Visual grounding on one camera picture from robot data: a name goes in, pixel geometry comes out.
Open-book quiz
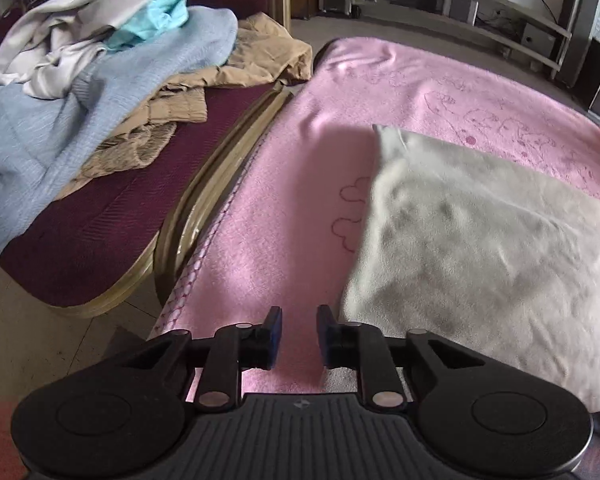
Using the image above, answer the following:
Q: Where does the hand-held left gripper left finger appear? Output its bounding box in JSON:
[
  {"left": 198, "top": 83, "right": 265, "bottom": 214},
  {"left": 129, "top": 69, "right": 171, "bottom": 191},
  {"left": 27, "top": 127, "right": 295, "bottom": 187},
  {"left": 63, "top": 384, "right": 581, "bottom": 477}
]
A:
[{"left": 144, "top": 305, "right": 284, "bottom": 412}]

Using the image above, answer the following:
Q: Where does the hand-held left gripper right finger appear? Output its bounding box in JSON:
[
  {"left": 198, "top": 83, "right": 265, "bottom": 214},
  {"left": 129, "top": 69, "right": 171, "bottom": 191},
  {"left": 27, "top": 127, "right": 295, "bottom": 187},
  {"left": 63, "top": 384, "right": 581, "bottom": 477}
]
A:
[{"left": 316, "top": 304, "right": 477, "bottom": 412}]

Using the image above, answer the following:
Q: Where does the cream sweatshirt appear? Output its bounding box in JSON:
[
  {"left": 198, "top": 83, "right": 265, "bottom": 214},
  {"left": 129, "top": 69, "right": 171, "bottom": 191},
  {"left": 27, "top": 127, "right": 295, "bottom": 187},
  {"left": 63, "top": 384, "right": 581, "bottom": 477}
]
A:
[{"left": 339, "top": 123, "right": 600, "bottom": 412}]

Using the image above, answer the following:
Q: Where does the pink blanket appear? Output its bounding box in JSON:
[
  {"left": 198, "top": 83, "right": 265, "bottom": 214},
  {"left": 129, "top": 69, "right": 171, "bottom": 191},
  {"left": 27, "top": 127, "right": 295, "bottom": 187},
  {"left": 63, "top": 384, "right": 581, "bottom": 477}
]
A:
[{"left": 0, "top": 36, "right": 600, "bottom": 480}]

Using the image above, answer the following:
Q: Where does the tan jacket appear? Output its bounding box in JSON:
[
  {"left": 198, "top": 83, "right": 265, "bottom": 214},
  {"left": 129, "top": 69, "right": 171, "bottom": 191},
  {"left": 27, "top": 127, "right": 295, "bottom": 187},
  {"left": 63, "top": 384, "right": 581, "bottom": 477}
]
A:
[{"left": 59, "top": 12, "right": 314, "bottom": 197}]

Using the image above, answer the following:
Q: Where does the light blue knit sweater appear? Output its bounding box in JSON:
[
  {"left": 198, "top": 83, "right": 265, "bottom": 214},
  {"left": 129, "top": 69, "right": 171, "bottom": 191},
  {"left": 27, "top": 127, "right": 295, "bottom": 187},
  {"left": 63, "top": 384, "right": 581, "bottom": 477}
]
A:
[{"left": 0, "top": 6, "right": 239, "bottom": 262}]

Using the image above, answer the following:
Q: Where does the turquoise garment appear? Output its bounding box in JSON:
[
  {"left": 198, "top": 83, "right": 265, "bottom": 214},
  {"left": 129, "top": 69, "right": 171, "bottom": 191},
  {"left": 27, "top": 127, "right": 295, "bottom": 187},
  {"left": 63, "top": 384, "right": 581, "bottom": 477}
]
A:
[{"left": 102, "top": 0, "right": 189, "bottom": 54}]

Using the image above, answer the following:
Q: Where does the small grey speaker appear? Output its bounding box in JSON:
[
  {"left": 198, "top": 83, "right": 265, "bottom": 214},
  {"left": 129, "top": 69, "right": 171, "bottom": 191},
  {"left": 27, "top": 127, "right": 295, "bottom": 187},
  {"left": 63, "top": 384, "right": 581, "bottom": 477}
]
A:
[{"left": 442, "top": 0, "right": 480, "bottom": 25}]

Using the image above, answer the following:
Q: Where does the grey subwoofer box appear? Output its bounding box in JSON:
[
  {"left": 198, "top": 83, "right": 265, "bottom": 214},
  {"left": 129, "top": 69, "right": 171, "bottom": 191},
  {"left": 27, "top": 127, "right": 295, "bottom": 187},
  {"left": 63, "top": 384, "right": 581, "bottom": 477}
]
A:
[{"left": 519, "top": 22, "right": 557, "bottom": 59}]

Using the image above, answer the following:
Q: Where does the white garment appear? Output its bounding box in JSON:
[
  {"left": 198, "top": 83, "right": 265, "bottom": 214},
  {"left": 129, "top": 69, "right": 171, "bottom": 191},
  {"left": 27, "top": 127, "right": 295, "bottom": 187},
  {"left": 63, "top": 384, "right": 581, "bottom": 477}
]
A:
[{"left": 0, "top": 0, "right": 179, "bottom": 102}]

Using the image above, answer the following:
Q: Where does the tall grey speaker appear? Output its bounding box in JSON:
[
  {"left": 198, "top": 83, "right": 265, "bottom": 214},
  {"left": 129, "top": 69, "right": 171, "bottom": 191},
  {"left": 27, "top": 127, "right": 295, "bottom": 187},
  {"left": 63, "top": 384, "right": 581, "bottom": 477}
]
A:
[{"left": 559, "top": 0, "right": 600, "bottom": 87}]

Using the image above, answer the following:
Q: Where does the maroon chair with gold frame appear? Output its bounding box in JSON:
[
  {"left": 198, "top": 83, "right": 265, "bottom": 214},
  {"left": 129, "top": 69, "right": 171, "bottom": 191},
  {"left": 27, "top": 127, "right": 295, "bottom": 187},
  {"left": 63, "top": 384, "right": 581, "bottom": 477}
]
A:
[{"left": 0, "top": 0, "right": 295, "bottom": 319}]

